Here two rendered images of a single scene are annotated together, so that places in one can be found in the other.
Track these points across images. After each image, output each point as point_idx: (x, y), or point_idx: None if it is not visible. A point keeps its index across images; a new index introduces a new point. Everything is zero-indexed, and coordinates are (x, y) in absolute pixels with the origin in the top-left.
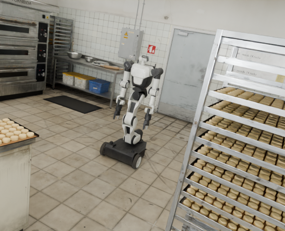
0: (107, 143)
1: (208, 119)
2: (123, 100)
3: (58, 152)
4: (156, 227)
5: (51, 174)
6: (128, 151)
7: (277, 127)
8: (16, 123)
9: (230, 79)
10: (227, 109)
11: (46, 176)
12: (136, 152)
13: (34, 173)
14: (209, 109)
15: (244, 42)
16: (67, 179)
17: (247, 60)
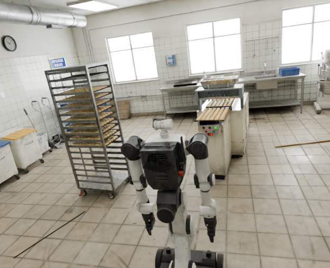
0: (214, 253)
1: (106, 101)
2: (201, 207)
3: (275, 244)
4: (128, 208)
5: (238, 212)
6: (174, 249)
7: (87, 94)
8: (214, 120)
9: (102, 79)
10: (100, 93)
11: (240, 209)
12: (163, 253)
13: (253, 208)
14: (109, 92)
15: (99, 65)
16: (220, 215)
17: (82, 76)
